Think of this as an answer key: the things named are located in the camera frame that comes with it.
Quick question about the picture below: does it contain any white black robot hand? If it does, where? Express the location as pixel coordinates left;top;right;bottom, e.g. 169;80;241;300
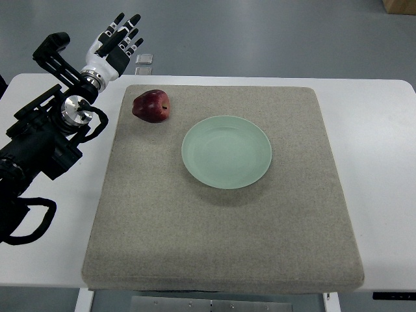
81;13;144;88

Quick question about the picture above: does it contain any red apple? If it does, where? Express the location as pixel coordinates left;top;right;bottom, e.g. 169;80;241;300
132;89;170;124

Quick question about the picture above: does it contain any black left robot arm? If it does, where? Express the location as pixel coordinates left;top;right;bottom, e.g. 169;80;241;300
1;32;108;184

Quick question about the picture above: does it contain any lower floor metal plate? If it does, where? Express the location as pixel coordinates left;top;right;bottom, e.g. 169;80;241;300
135;66;152;75

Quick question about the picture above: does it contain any floor metal plate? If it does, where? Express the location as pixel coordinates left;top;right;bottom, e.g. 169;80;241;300
135;53;153;65
135;66;152;75

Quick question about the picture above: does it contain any upper floor metal plate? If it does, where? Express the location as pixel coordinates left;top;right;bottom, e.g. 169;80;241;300
135;53;153;65

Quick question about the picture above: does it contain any pale green plate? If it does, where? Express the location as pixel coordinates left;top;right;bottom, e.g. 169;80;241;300
181;116;272;190

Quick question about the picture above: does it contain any grey fabric cushion mat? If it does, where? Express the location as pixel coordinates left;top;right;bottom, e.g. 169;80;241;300
82;85;365;294

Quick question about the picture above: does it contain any white table leg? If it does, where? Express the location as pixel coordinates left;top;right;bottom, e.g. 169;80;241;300
74;288;95;312

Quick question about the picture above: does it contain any black control panel strip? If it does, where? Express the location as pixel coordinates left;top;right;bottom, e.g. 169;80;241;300
372;292;416;301

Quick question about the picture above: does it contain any black cable loop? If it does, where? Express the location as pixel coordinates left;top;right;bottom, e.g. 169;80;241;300
0;196;58;246

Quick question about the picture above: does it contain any grey metal base plate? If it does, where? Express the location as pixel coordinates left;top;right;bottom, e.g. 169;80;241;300
129;296;293;312

